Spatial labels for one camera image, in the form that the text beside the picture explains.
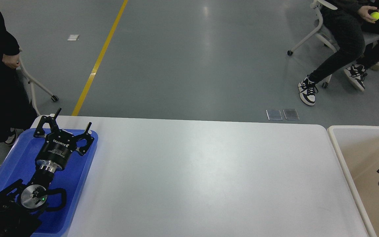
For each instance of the metal floor plate right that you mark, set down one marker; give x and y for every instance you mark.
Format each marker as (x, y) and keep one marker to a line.
(291, 114)

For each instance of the metal floor plate left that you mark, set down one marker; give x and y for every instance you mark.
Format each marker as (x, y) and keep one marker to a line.
(274, 114)

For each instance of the yellow green ball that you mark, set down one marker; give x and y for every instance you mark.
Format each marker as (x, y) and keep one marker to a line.
(374, 15)

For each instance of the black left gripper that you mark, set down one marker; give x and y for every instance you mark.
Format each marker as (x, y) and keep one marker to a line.
(57, 148)

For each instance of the white chair left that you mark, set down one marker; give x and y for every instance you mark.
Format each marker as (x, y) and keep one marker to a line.
(32, 82)

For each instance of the blue plastic tray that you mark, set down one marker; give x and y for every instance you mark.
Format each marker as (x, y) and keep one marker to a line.
(20, 164)

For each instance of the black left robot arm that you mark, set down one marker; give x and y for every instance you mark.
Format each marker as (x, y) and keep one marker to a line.
(42, 178)

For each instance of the person in black left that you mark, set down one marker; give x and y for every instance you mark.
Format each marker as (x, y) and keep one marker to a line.
(16, 112)

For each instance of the metal floor plate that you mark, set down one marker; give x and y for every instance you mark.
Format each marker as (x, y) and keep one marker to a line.
(274, 114)
(291, 114)

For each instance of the beige plastic bin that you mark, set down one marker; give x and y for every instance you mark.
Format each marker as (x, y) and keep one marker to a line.
(357, 149)

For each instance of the white rolling chair right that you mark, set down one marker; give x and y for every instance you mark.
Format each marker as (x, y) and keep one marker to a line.
(325, 36)

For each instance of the seated person in black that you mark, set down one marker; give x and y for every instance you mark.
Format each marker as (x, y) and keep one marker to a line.
(347, 25)

